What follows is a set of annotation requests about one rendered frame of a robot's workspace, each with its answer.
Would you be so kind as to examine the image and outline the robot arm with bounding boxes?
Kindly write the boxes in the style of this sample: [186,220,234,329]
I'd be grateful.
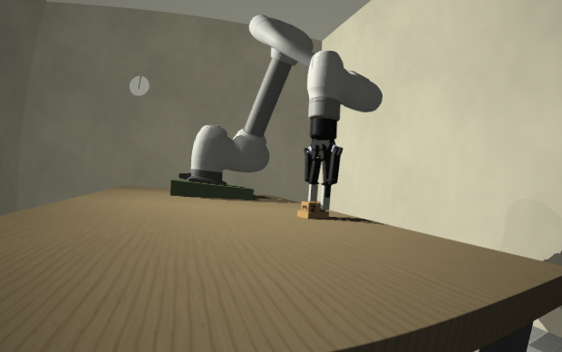
[179,15,383,185]

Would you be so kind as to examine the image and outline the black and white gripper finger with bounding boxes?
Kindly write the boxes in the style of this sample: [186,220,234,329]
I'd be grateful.
[319,144,343,210]
[304,144,322,201]

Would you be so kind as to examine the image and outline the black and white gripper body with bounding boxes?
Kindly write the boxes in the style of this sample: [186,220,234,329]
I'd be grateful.
[310,118,337,158]

